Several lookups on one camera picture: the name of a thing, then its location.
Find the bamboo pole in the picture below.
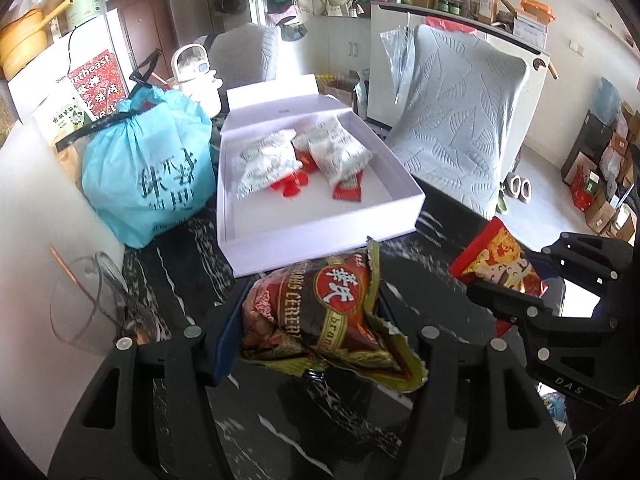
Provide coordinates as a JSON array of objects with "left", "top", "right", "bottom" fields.
[{"left": 457, "top": 0, "right": 558, "bottom": 81}]

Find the white board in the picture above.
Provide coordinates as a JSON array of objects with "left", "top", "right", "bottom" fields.
[{"left": 0, "top": 120, "right": 126, "bottom": 331}]

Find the brown door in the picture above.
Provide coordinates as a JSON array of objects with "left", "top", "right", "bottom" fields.
[{"left": 107, "top": 0, "right": 178, "bottom": 63}]

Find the white green printed carton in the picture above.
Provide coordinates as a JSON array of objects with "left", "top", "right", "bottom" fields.
[{"left": 32, "top": 80, "right": 93, "bottom": 141}]

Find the blue drawstring bag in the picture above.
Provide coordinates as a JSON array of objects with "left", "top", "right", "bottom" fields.
[{"left": 81, "top": 86, "right": 217, "bottom": 250}]

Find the glass cup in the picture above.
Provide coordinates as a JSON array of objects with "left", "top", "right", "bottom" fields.
[{"left": 50, "top": 252, "right": 166, "bottom": 346}]

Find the orange packet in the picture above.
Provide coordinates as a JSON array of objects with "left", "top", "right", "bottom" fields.
[{"left": 520, "top": 0, "right": 557, "bottom": 23}]

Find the pile of cardboard boxes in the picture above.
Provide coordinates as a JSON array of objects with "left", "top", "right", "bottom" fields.
[{"left": 560, "top": 100, "right": 640, "bottom": 241}]

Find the chair with grey leaf cover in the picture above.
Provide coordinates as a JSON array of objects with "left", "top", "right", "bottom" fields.
[
  {"left": 192, "top": 24, "right": 278, "bottom": 91},
  {"left": 387, "top": 24, "right": 531, "bottom": 221}
]

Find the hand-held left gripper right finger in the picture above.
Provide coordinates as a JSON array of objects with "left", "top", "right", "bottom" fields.
[{"left": 375, "top": 290, "right": 576, "bottom": 480}]

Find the clear folded umbrella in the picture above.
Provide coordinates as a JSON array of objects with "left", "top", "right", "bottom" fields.
[{"left": 380, "top": 25, "right": 416, "bottom": 106}]

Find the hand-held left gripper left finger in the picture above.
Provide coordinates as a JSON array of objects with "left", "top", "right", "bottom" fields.
[{"left": 47, "top": 280, "right": 251, "bottom": 480}]

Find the white cartoon kettle bottle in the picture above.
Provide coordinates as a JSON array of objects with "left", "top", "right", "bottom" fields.
[{"left": 171, "top": 44, "right": 223, "bottom": 117}]

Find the yellow pot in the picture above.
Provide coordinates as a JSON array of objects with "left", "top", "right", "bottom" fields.
[{"left": 0, "top": 2, "right": 66, "bottom": 81}]

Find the small red sauce packet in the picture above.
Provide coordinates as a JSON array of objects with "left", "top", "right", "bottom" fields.
[{"left": 332, "top": 170, "right": 368, "bottom": 203}]

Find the white wardrobe cabinet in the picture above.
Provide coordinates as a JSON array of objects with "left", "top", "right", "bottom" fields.
[{"left": 305, "top": 17, "right": 373, "bottom": 78}]

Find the white counter cabinet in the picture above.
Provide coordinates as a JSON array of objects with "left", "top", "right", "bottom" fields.
[{"left": 367, "top": 2, "right": 551, "bottom": 171}]

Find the wooden stick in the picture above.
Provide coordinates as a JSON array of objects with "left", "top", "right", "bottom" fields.
[{"left": 49, "top": 244, "right": 96, "bottom": 311}]

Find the white patterned snack packet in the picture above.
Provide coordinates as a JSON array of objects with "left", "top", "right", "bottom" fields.
[
  {"left": 235, "top": 129, "right": 303, "bottom": 201},
  {"left": 307, "top": 115, "right": 375, "bottom": 187}
]

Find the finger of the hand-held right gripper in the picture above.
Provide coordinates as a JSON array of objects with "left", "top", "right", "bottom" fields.
[
  {"left": 465, "top": 280, "right": 621, "bottom": 341},
  {"left": 530, "top": 232, "right": 638, "bottom": 301}
]

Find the red flower-shaped toy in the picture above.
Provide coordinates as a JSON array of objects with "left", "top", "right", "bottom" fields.
[{"left": 270, "top": 170, "right": 311, "bottom": 198}]

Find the white cardboard box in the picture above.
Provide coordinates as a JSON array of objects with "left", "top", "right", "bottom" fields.
[{"left": 215, "top": 74, "right": 427, "bottom": 278}]

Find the red picture snack packet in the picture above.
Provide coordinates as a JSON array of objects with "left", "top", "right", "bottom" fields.
[{"left": 449, "top": 217, "right": 548, "bottom": 336}]

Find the dark red cereal packet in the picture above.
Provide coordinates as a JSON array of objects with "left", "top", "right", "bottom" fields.
[{"left": 240, "top": 237, "right": 430, "bottom": 396}]

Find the open cardboard box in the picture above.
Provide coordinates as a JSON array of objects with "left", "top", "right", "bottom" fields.
[{"left": 325, "top": 77, "right": 361, "bottom": 111}]

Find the white fridge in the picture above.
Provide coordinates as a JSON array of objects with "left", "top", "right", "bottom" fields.
[{"left": 7, "top": 7, "right": 131, "bottom": 126}]

